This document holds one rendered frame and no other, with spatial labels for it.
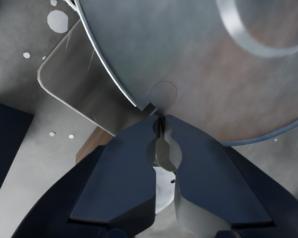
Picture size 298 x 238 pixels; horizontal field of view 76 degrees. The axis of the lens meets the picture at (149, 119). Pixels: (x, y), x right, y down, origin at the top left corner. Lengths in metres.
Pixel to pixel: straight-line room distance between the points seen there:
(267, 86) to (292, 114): 0.05
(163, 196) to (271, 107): 0.72
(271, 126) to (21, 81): 0.91
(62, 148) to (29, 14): 0.61
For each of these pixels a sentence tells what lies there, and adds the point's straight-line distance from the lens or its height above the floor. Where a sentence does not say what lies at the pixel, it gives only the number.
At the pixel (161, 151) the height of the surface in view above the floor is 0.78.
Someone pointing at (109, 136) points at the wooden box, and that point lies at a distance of 0.84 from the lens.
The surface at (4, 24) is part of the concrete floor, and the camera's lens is 0.94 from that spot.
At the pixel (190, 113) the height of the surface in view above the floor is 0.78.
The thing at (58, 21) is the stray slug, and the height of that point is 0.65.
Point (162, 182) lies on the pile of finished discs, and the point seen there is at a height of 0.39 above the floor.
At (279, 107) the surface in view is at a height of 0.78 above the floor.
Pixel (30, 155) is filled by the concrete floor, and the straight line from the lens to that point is 1.14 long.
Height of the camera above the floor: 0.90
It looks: 57 degrees down
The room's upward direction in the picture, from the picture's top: 146 degrees clockwise
